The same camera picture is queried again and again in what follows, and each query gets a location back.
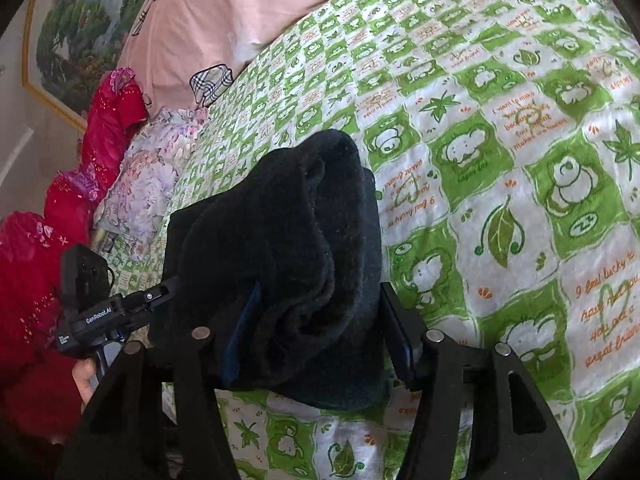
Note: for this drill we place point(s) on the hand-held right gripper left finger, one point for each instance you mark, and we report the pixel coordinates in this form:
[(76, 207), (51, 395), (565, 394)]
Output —
[(239, 335)]

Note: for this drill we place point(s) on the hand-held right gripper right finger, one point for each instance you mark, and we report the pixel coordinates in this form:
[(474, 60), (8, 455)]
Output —
[(400, 340)]

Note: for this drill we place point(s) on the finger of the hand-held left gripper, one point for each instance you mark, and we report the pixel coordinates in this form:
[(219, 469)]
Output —
[(155, 292)]

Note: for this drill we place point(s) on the black pants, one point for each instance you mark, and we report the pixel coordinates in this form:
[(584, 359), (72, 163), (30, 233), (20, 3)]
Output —
[(280, 270)]

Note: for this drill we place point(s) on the person's left hand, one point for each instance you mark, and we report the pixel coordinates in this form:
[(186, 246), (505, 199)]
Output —
[(85, 380)]

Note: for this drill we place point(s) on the red sequined garment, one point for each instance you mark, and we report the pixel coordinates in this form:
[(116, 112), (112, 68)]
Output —
[(35, 270)]

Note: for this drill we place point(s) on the purple floral cloth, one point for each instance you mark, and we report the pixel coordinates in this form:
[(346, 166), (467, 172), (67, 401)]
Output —
[(145, 185)]

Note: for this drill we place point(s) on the green checkered bed sheet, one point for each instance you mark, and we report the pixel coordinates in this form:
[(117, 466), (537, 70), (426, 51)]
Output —
[(500, 160)]

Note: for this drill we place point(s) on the gold framed landscape painting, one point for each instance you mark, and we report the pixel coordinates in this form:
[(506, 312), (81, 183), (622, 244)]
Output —
[(75, 40)]

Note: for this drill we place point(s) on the pink quilt with plaid hearts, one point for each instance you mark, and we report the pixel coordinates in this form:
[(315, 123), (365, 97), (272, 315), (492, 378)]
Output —
[(220, 25)]

